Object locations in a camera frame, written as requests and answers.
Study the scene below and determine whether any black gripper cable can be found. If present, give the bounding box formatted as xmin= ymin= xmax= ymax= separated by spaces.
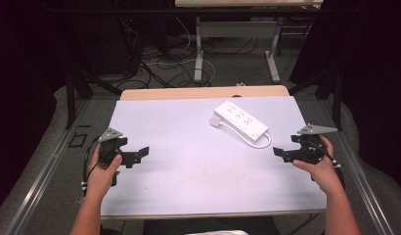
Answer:
xmin=310 ymin=140 xmax=346 ymax=190
xmin=81 ymin=136 xmax=103 ymax=198

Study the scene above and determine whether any tangle of floor cables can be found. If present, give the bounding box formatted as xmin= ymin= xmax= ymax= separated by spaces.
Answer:
xmin=116 ymin=16 xmax=260 ymax=90

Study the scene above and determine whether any wooden table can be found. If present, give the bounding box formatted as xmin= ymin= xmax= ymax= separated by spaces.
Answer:
xmin=100 ymin=84 xmax=328 ymax=221

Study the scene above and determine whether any white table mat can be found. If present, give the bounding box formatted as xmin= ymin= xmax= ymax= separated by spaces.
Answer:
xmin=100 ymin=95 xmax=328 ymax=218

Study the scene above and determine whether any aluminium floor rail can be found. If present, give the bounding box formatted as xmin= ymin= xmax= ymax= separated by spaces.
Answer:
xmin=2 ymin=97 xmax=91 ymax=235
xmin=319 ymin=97 xmax=397 ymax=235

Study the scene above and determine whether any white desk with metal legs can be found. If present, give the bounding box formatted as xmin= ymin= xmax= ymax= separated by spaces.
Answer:
xmin=174 ymin=0 xmax=325 ymax=84

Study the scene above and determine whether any white power strip cable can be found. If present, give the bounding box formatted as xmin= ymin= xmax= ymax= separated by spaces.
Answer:
xmin=217 ymin=119 xmax=272 ymax=150

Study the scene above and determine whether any person's right hand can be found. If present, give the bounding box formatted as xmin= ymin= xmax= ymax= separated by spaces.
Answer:
xmin=291 ymin=134 xmax=345 ymax=196

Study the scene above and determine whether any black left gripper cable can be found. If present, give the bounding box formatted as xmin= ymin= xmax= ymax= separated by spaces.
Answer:
xmin=81 ymin=136 xmax=103 ymax=198

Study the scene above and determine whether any white power strip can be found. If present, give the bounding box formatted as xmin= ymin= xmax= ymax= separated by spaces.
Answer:
xmin=213 ymin=99 xmax=270 ymax=142

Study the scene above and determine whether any black metal stand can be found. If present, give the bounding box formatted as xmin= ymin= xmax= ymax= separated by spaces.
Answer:
xmin=288 ymin=67 xmax=344 ymax=131
xmin=63 ymin=65 xmax=123 ymax=130

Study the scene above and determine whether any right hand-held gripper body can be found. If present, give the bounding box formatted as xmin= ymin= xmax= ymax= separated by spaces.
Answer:
xmin=290 ymin=123 xmax=338 ymax=182

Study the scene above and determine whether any person's left hand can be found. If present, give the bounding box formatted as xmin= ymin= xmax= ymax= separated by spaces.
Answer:
xmin=85 ymin=143 xmax=123 ymax=201

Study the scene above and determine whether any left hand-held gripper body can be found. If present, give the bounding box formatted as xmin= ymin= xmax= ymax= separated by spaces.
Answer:
xmin=97 ymin=127 xmax=129 ymax=187

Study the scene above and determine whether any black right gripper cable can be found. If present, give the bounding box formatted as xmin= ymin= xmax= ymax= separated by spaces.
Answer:
xmin=310 ymin=140 xmax=346 ymax=190

